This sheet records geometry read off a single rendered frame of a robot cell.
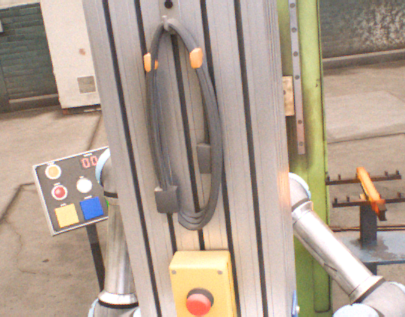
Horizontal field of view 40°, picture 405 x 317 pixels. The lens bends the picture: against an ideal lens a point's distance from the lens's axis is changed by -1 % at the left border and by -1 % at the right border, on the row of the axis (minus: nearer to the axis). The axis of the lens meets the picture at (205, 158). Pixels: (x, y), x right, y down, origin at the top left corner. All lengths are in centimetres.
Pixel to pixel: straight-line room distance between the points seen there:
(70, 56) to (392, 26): 465
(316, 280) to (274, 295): 194
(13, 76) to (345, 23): 487
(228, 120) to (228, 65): 8
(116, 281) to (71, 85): 631
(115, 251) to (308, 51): 130
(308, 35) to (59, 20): 549
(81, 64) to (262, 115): 689
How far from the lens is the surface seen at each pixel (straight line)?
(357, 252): 235
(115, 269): 150
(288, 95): 241
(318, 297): 291
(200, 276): 85
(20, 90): 852
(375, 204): 213
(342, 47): 857
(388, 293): 149
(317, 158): 255
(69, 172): 224
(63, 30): 759
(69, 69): 766
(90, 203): 222
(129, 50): 79
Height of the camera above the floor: 190
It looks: 21 degrees down
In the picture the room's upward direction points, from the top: 7 degrees counter-clockwise
